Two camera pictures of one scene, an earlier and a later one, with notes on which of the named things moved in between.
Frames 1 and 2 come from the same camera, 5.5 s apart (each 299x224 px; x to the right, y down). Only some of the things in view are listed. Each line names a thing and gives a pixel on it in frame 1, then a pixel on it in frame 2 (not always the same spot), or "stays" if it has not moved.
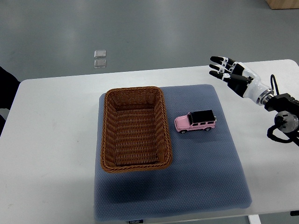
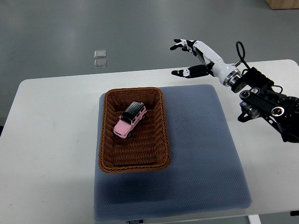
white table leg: x=254 y=219 stays
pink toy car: x=203 y=120 -> x=131 y=116
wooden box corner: x=283 y=4 stays
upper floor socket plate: x=99 y=53 stays
